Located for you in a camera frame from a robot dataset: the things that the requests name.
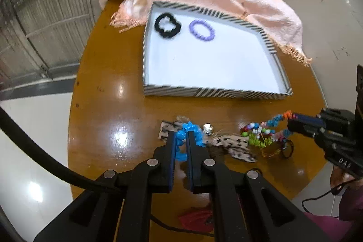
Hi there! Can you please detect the person's right hand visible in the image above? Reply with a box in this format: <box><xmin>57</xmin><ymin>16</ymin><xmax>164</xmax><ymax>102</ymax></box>
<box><xmin>330</xmin><ymin>167</ymin><xmax>355</xmax><ymax>197</ymax></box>

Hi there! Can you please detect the thick black cable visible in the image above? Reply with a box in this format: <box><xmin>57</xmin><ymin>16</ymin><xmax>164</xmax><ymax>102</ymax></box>
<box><xmin>0</xmin><ymin>107</ymin><xmax>120</xmax><ymax>193</ymax></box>

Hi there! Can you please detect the green bead bracelet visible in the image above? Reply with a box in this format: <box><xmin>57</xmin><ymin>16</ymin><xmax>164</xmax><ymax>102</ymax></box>
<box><xmin>248</xmin><ymin>133</ymin><xmax>271</xmax><ymax>147</ymax></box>

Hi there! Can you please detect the red satin hair bow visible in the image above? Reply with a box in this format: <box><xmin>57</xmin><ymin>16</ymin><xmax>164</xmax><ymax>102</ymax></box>
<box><xmin>178</xmin><ymin>209</ymin><xmax>214</xmax><ymax>232</ymax></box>

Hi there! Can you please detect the blue bead bracelet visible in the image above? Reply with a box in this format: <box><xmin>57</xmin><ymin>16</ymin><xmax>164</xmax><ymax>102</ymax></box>
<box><xmin>174</xmin><ymin>121</ymin><xmax>207</xmax><ymax>163</ymax></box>

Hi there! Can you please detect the leopard print hair bow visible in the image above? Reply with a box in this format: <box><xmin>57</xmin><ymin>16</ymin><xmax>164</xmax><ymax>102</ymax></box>
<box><xmin>159</xmin><ymin>117</ymin><xmax>258</xmax><ymax>163</ymax></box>

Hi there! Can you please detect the multicolour bead bracelet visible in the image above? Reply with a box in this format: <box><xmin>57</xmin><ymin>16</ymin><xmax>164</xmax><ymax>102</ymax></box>
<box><xmin>240</xmin><ymin>110</ymin><xmax>292</xmax><ymax>143</ymax></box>

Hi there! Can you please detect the person's maroon clothing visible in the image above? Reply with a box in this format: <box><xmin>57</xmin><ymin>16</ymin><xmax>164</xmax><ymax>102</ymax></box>
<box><xmin>302</xmin><ymin>182</ymin><xmax>363</xmax><ymax>242</ymax></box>

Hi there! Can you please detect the thin black cable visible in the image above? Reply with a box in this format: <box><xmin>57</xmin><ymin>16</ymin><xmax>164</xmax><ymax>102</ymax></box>
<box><xmin>301</xmin><ymin>185</ymin><xmax>352</xmax><ymax>214</ymax></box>

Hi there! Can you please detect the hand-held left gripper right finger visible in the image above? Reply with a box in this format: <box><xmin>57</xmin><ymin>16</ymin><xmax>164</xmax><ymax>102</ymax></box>
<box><xmin>186</xmin><ymin>131</ymin><xmax>331</xmax><ymax>242</ymax></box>

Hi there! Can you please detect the purple bead bracelet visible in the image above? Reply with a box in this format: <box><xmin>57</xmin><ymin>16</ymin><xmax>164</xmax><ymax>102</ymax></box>
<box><xmin>189</xmin><ymin>19</ymin><xmax>215</xmax><ymax>41</ymax></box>

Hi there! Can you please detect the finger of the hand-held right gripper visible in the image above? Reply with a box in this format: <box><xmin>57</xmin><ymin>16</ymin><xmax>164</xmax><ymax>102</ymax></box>
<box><xmin>292</xmin><ymin>114</ymin><xmax>326</xmax><ymax>127</ymax></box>
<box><xmin>287</xmin><ymin>120</ymin><xmax>324</xmax><ymax>141</ymax></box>

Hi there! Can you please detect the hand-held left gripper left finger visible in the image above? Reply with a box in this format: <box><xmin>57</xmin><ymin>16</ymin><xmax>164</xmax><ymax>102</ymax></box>
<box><xmin>33</xmin><ymin>131</ymin><xmax>175</xmax><ymax>242</ymax></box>

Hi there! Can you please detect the black scrunchie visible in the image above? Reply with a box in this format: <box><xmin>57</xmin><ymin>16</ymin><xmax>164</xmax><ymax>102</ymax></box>
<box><xmin>155</xmin><ymin>13</ymin><xmax>182</xmax><ymax>39</ymax></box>

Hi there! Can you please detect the striped cardboard box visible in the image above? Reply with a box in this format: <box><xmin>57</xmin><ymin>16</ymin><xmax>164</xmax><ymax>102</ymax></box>
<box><xmin>142</xmin><ymin>1</ymin><xmax>293</xmax><ymax>100</ymax></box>

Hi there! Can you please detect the thick black hair tie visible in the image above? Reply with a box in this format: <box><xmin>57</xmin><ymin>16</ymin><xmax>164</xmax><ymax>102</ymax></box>
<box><xmin>279</xmin><ymin>140</ymin><xmax>294</xmax><ymax>160</ymax></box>

